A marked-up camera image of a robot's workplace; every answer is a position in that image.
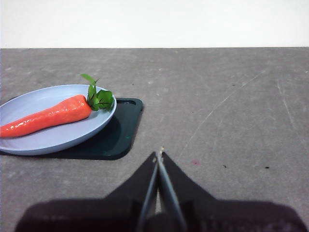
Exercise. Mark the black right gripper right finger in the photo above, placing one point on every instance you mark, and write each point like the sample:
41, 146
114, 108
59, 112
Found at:
229, 216

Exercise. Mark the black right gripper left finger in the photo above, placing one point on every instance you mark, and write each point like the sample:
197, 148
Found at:
91, 215

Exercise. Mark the light blue plate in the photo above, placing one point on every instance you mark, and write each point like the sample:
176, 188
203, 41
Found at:
60, 140

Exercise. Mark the dark cutting board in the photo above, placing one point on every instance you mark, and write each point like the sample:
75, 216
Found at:
120, 135

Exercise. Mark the orange carrot with green leaves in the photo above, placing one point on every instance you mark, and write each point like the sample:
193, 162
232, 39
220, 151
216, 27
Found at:
53, 116

